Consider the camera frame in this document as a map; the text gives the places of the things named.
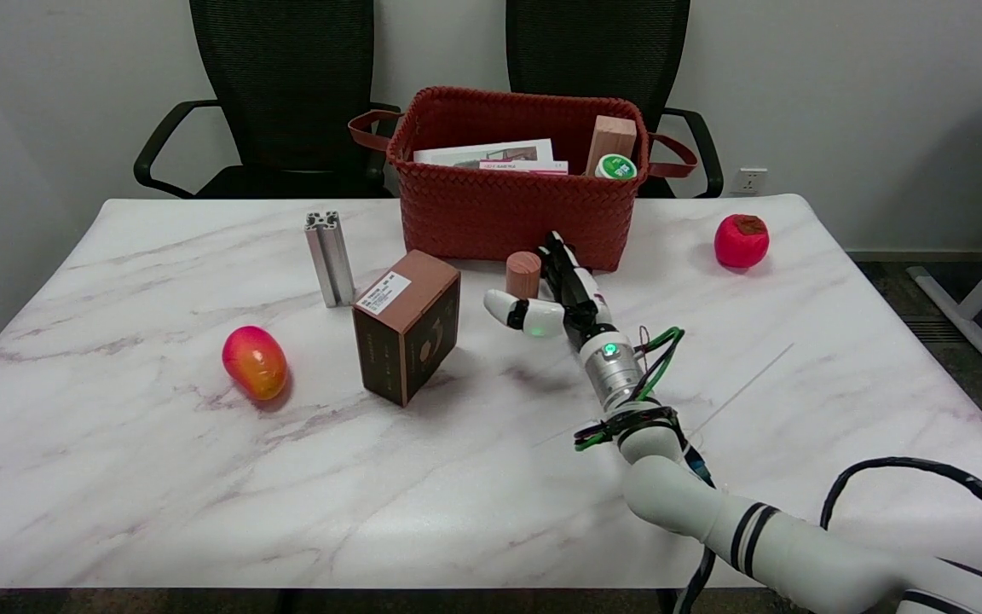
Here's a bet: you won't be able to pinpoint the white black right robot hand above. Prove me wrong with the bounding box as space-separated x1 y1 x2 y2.
484 230 620 350

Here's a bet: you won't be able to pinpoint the wooden cylinder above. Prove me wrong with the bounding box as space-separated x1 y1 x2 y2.
505 252 542 301

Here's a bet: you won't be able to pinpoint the red woven basket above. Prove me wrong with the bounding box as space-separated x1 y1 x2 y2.
348 86 700 273

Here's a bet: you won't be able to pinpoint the white box pink label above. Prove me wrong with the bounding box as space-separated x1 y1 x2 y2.
480 159 570 174

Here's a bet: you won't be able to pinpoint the wooden block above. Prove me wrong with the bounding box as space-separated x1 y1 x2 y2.
584 115 638 177

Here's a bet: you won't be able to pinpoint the red toy persimmon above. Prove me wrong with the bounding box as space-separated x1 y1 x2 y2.
713 213 771 271

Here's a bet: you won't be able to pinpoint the white booklets in basket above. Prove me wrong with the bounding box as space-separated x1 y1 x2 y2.
413 139 555 167

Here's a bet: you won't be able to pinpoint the brown cardboard box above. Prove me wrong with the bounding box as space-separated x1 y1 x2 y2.
352 250 462 408

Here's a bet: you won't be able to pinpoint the black office chair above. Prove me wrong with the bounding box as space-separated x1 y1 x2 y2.
134 0 402 200
505 0 725 200

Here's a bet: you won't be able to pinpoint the silver aluminium extrusion profile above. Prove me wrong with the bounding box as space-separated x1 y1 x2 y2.
304 211 356 309

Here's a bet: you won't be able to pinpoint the red yellow toy mango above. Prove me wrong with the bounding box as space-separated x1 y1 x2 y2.
222 325 290 402

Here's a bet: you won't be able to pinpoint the white desk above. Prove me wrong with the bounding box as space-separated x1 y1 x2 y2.
907 83 982 382

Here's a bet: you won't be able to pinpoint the green wrist cable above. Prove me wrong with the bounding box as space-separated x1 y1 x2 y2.
576 327 686 451

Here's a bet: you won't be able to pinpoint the black wrist cable bundle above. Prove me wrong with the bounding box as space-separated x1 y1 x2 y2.
575 405 681 450

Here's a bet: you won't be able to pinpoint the thin white cable tie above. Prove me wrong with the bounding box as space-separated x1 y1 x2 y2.
687 344 795 436

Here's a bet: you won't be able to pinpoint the black hanging cable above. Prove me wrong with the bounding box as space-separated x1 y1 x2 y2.
674 448 718 614

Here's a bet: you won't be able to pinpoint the long black looping cable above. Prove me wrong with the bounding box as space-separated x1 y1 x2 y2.
821 458 982 589

